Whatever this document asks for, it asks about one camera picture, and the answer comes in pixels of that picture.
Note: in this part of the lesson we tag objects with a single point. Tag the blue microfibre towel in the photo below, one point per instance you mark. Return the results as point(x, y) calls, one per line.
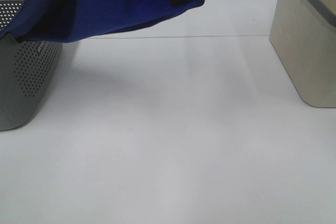
point(73, 20)

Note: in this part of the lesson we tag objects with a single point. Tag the beige plastic bin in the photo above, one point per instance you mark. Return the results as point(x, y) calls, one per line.
point(303, 36)

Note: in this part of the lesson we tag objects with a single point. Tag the grey perforated plastic basket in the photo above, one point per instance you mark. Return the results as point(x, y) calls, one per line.
point(28, 58)

